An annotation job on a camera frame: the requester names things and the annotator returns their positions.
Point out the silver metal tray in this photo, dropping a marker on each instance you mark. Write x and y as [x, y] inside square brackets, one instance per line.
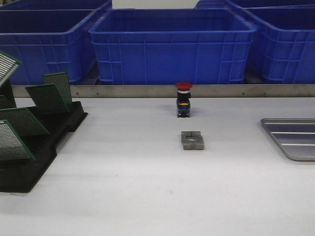
[294, 136]

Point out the far left blue bin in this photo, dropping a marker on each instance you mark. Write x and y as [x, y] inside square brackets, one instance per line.
[56, 4]

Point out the far right blue bin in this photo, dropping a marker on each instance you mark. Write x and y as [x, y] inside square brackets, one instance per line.
[207, 4]

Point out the rearmost green circuit board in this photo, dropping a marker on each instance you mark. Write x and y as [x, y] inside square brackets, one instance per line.
[61, 81]

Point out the red emergency stop button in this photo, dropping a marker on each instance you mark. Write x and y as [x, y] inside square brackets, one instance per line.
[183, 96]

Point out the left blue plastic bin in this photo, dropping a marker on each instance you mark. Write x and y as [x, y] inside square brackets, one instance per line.
[48, 41]

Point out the blue plastic bin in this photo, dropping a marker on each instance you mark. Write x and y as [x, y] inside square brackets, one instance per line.
[48, 41]
[283, 47]
[166, 46]

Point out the right blue plastic bin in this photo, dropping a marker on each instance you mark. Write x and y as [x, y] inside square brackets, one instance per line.
[283, 47]

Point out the black slotted board rack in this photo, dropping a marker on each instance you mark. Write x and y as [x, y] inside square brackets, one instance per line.
[22, 175]

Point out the grey metal clamp block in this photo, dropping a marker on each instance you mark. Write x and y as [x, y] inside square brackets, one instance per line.
[192, 140]

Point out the centre blue plastic bin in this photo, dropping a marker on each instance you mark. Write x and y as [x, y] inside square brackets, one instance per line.
[166, 46]

